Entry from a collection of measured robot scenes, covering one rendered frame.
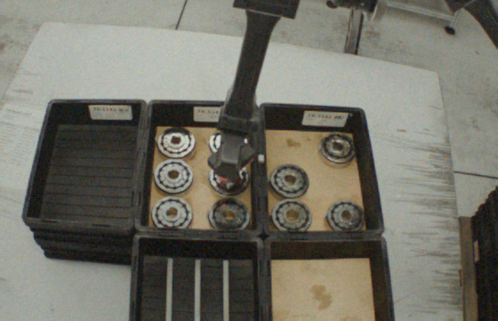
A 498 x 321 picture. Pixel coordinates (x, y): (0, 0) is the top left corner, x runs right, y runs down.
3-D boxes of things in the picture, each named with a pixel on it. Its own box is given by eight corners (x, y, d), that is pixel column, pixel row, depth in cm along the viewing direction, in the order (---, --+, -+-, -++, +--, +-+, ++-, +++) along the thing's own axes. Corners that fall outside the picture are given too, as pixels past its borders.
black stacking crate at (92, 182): (56, 124, 151) (49, 100, 141) (149, 126, 153) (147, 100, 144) (33, 242, 128) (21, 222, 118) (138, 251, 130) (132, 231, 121)
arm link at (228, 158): (261, 109, 117) (221, 102, 117) (254, 154, 111) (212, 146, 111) (252, 140, 127) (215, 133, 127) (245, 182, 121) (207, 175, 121)
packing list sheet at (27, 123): (1, 103, 168) (1, 102, 167) (55, 109, 168) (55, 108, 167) (-32, 180, 149) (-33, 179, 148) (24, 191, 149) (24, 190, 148)
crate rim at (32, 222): (50, 104, 143) (49, 98, 141) (148, 104, 145) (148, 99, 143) (22, 226, 120) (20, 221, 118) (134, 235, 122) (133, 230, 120)
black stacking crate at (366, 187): (255, 129, 155) (259, 103, 146) (354, 133, 157) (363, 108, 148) (259, 256, 132) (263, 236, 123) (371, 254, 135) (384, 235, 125)
